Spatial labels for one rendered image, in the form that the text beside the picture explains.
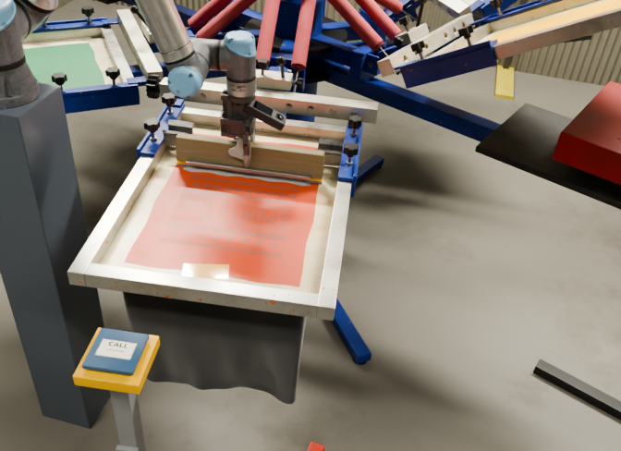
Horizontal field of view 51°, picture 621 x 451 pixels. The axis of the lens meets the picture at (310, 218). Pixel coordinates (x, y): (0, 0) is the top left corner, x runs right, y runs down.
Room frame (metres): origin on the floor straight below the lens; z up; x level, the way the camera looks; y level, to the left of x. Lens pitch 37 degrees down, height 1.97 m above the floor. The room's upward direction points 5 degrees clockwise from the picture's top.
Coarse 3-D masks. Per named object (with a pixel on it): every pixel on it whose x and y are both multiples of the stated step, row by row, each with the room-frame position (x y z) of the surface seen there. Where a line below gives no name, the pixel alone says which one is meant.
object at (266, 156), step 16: (176, 144) 1.51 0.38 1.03; (192, 144) 1.51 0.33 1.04; (208, 144) 1.50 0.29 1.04; (224, 144) 1.50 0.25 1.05; (256, 144) 1.51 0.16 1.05; (272, 144) 1.51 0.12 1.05; (208, 160) 1.50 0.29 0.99; (224, 160) 1.50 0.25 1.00; (240, 160) 1.50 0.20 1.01; (256, 160) 1.49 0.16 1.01; (272, 160) 1.49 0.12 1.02; (288, 160) 1.49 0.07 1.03; (304, 160) 1.48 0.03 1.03; (320, 160) 1.48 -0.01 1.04; (320, 176) 1.48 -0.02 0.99
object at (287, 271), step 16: (288, 144) 1.69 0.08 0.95; (304, 192) 1.44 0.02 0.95; (304, 208) 1.37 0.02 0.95; (304, 224) 1.31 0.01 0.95; (288, 240) 1.23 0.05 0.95; (304, 240) 1.24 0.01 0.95; (224, 256) 1.16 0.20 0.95; (240, 256) 1.16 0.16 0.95; (256, 256) 1.17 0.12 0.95; (288, 256) 1.18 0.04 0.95; (240, 272) 1.11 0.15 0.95; (256, 272) 1.11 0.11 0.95; (272, 272) 1.12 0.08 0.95; (288, 272) 1.12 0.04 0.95
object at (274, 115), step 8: (248, 104) 1.49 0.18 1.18; (256, 104) 1.51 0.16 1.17; (264, 104) 1.53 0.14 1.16; (248, 112) 1.49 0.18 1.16; (256, 112) 1.49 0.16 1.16; (264, 112) 1.50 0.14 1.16; (272, 112) 1.51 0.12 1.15; (264, 120) 1.49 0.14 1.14; (272, 120) 1.49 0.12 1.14; (280, 120) 1.50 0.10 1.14; (280, 128) 1.49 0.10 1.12
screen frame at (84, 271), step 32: (256, 128) 1.75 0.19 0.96; (288, 128) 1.74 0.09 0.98; (320, 128) 1.73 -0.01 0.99; (128, 192) 1.33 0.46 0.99; (96, 256) 1.09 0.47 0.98; (128, 288) 1.01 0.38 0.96; (160, 288) 1.01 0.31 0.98; (192, 288) 1.00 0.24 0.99; (224, 288) 1.01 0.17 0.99; (256, 288) 1.02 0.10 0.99; (320, 288) 1.04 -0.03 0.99
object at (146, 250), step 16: (176, 176) 1.47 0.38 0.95; (208, 176) 1.48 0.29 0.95; (224, 176) 1.49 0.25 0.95; (160, 192) 1.39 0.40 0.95; (176, 192) 1.39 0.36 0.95; (160, 208) 1.32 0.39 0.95; (160, 224) 1.26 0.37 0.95; (144, 240) 1.19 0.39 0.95; (128, 256) 1.13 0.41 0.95; (144, 256) 1.13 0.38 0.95; (160, 256) 1.14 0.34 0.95; (176, 256) 1.14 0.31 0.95; (192, 256) 1.15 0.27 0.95; (208, 256) 1.15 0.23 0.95
